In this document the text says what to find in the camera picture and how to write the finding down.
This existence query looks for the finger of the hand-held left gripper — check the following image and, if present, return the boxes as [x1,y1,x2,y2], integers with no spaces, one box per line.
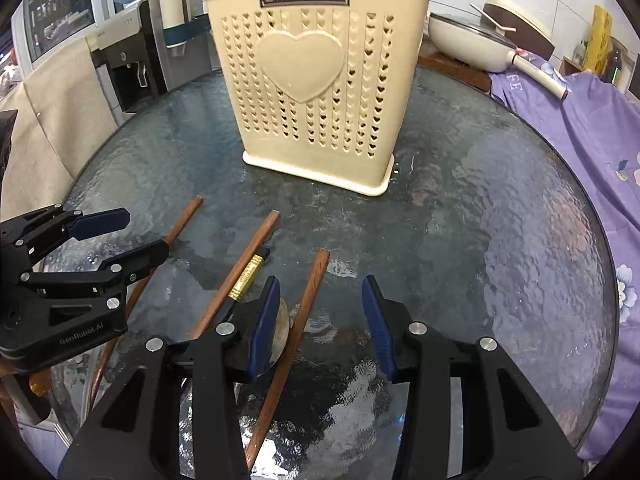
[20,240,170,321]
[0,204,132,267]

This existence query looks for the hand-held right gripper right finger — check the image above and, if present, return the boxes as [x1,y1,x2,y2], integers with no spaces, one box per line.
[361,275,586,480]

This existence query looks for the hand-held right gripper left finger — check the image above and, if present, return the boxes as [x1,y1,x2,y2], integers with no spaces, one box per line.
[72,275,282,480]

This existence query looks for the all metal spoon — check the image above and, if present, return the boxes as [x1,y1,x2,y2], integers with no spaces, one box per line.
[267,297,292,366]

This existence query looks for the brown wooden chopstick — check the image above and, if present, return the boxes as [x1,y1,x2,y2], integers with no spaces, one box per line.
[244,249,332,468]
[89,195,205,408]
[189,210,282,340]

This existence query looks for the black chopstick gold band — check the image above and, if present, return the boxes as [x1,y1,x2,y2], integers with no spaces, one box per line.
[217,246,272,313]

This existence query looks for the cream plastic utensil holder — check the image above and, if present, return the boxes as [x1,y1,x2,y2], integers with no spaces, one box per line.
[202,0,436,196]

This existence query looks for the person's left hand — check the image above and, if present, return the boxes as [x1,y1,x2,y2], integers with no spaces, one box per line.
[0,362,51,403]

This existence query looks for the beige cloth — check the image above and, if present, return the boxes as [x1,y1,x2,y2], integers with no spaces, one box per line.
[0,37,123,221]

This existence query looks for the grey water dispenser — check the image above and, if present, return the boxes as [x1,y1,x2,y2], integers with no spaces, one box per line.
[85,0,171,116]

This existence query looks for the teal cup holder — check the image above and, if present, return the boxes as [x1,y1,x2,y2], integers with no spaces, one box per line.
[165,15,211,53]

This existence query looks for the sliding window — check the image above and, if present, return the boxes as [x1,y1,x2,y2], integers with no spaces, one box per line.
[22,0,108,61]

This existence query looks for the white paper cup tube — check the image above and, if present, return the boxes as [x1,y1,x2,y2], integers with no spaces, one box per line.
[158,0,187,36]

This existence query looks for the wooden counter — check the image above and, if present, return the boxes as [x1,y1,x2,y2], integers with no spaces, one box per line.
[417,55,493,93]

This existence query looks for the purple floral cloth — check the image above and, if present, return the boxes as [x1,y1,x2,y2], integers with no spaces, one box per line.
[487,50,640,461]

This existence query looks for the cream pan with glass lid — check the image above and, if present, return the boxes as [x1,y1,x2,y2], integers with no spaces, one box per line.
[428,10,571,101]

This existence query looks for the brown white rice cooker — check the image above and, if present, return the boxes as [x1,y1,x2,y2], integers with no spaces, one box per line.
[482,0,556,61]

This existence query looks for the brown glass bottle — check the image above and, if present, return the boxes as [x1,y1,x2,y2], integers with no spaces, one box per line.
[607,42,631,86]

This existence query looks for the yellow roll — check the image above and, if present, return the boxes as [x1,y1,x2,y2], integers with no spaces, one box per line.
[592,5,613,76]

